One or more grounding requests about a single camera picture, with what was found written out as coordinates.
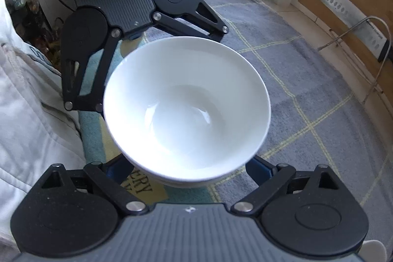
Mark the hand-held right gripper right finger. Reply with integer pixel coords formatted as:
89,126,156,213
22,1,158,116
230,156,342,216

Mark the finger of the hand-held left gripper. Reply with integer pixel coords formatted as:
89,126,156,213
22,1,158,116
61,28,123,112
151,0,229,42

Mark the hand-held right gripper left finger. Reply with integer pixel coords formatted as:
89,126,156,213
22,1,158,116
40,154,148,216

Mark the person's white clothing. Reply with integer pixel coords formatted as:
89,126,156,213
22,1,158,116
0,4,86,238

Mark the grey and teal plaid towel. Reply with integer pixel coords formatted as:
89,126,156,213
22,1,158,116
77,0,393,220

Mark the steel wire rack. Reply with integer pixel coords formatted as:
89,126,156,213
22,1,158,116
318,15,393,104

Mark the black-handled kitchen knife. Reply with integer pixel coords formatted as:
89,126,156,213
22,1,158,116
318,0,393,64

